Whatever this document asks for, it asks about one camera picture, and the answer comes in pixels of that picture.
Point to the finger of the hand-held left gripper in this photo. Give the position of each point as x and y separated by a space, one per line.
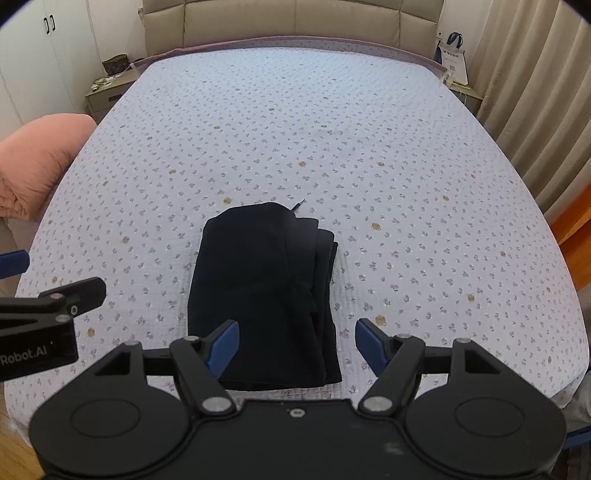
87 290
14 263

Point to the wooden nightstand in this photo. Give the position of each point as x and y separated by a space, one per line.
466 94

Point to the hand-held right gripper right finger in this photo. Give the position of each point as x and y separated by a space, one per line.
371 344

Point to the grey nightstand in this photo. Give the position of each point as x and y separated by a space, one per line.
108 101

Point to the beige curtain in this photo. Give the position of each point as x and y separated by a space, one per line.
531 92

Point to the white wardrobe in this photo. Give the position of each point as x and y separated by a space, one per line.
27 60

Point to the brown patterned bag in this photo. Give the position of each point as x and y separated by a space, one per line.
116 64

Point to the black hoodie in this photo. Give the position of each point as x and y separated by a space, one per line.
258 277

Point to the beige padded headboard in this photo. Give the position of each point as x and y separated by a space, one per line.
277 18

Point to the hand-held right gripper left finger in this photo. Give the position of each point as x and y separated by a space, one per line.
226 346

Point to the white shopping bag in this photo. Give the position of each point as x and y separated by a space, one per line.
452 60

